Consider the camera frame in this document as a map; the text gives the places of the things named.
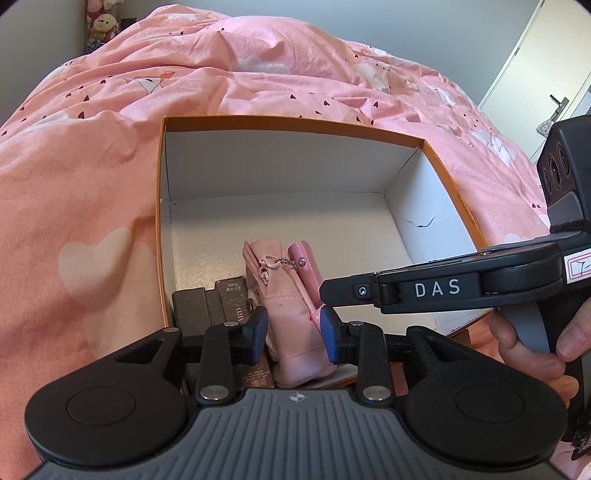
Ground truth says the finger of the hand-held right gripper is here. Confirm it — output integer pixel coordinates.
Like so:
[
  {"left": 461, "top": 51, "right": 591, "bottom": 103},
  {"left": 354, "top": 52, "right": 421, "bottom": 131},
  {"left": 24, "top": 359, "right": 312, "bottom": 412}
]
[{"left": 320, "top": 271, "right": 384, "bottom": 308}]

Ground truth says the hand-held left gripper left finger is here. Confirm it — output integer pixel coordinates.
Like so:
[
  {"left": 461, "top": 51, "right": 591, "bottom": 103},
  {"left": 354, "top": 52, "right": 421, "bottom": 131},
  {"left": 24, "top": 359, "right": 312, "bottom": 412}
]
[{"left": 99, "top": 307, "right": 269, "bottom": 405}]

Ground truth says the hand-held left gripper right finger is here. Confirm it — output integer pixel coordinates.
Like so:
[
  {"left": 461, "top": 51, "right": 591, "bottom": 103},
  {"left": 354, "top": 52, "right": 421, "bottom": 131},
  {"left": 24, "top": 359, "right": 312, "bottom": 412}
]
[{"left": 321, "top": 305, "right": 467, "bottom": 407}]

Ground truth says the pink fabric pouch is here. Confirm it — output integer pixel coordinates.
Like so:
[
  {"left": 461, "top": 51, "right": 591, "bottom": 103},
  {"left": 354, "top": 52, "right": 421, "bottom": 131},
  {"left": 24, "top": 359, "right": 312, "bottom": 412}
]
[{"left": 242, "top": 239, "right": 338, "bottom": 388}]

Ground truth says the pink card holder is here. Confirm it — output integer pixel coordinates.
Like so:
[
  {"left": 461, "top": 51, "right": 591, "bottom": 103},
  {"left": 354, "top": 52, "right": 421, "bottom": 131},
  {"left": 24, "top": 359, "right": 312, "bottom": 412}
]
[{"left": 287, "top": 244, "right": 326, "bottom": 326}]

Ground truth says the orange cardboard box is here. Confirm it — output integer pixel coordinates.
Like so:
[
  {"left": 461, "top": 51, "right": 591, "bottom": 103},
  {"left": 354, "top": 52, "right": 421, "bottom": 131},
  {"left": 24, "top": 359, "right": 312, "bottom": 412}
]
[{"left": 157, "top": 115, "right": 492, "bottom": 398}]

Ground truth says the person's right hand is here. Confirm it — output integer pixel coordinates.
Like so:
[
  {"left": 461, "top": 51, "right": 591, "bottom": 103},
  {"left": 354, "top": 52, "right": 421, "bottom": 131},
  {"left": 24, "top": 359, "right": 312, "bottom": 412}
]
[{"left": 488, "top": 311, "right": 591, "bottom": 383}]

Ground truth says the dark flat packet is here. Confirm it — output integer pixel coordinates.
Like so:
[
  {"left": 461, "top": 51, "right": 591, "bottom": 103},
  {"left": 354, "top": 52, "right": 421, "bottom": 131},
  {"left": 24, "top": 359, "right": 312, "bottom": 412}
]
[{"left": 217, "top": 277, "right": 278, "bottom": 388}]

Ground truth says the black case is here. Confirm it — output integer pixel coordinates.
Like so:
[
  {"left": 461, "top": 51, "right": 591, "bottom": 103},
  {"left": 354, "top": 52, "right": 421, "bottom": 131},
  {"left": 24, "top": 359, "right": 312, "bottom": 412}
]
[{"left": 172, "top": 287, "right": 227, "bottom": 343}]

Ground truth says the dark floral cloth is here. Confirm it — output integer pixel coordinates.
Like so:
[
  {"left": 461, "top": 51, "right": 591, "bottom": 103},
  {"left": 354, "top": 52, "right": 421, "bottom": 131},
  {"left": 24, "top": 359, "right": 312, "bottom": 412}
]
[{"left": 561, "top": 392, "right": 591, "bottom": 462}]

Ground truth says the white door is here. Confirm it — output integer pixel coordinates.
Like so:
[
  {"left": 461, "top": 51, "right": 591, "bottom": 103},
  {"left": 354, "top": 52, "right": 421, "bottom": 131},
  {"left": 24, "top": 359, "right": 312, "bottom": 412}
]
[{"left": 478, "top": 0, "right": 591, "bottom": 162}]

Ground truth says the pink printed blanket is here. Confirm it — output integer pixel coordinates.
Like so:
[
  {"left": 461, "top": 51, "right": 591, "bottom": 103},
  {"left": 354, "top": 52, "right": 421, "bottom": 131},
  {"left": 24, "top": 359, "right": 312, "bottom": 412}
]
[{"left": 0, "top": 4, "right": 591, "bottom": 480}]

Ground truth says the bear plush with red shirt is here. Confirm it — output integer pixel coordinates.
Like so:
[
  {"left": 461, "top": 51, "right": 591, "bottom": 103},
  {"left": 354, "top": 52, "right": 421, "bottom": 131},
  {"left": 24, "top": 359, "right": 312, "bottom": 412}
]
[{"left": 88, "top": 11, "right": 119, "bottom": 48}]

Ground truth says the door handle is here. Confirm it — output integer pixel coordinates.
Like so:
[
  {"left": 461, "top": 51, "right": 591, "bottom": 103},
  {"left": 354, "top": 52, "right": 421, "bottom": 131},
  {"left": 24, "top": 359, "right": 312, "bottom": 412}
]
[{"left": 549, "top": 95, "right": 571, "bottom": 123}]

